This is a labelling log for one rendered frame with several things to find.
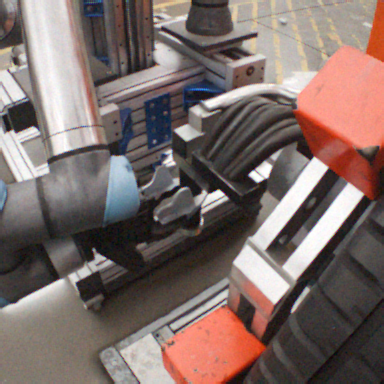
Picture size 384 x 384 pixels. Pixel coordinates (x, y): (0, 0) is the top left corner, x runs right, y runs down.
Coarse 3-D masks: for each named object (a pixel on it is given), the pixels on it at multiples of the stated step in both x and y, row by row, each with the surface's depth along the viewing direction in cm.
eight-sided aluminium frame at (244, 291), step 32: (288, 192) 35; (320, 192) 36; (352, 192) 32; (288, 224) 35; (320, 224) 33; (352, 224) 34; (256, 256) 36; (288, 256) 36; (320, 256) 33; (256, 288) 35; (288, 288) 33; (256, 320) 38
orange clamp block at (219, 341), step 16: (224, 304) 42; (208, 320) 41; (224, 320) 41; (240, 320) 41; (176, 336) 39; (192, 336) 39; (208, 336) 39; (224, 336) 39; (240, 336) 39; (176, 352) 38; (192, 352) 38; (208, 352) 38; (224, 352) 38; (240, 352) 38; (256, 352) 38; (176, 368) 37; (192, 368) 37; (208, 368) 37; (224, 368) 37; (240, 368) 37
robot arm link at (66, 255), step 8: (48, 240) 48; (56, 240) 48; (64, 240) 49; (72, 240) 49; (48, 248) 48; (56, 248) 48; (64, 248) 48; (72, 248) 49; (80, 248) 50; (56, 256) 48; (64, 256) 48; (72, 256) 49; (80, 256) 50; (56, 264) 48; (64, 264) 48; (72, 264) 49; (80, 264) 50; (56, 272) 53; (64, 272) 49; (72, 272) 51
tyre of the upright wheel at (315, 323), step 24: (360, 240) 25; (336, 264) 26; (360, 264) 25; (312, 288) 28; (336, 288) 26; (360, 288) 24; (312, 312) 27; (336, 312) 26; (360, 312) 24; (288, 336) 28; (312, 336) 26; (336, 336) 25; (360, 336) 25; (264, 360) 31; (288, 360) 29; (312, 360) 26; (336, 360) 26; (360, 360) 24
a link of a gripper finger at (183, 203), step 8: (184, 192) 56; (176, 200) 56; (184, 200) 57; (192, 200) 58; (200, 200) 60; (160, 208) 56; (168, 208) 56; (176, 208) 57; (184, 208) 58; (192, 208) 58; (160, 216) 56; (168, 216) 57; (176, 216) 57
